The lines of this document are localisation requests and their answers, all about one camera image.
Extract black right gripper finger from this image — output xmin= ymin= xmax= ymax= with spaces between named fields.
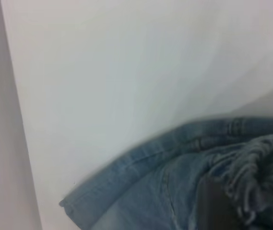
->
xmin=198 ymin=177 xmax=241 ymax=230

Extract blue denim pants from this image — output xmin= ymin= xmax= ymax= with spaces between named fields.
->
xmin=59 ymin=116 xmax=273 ymax=230

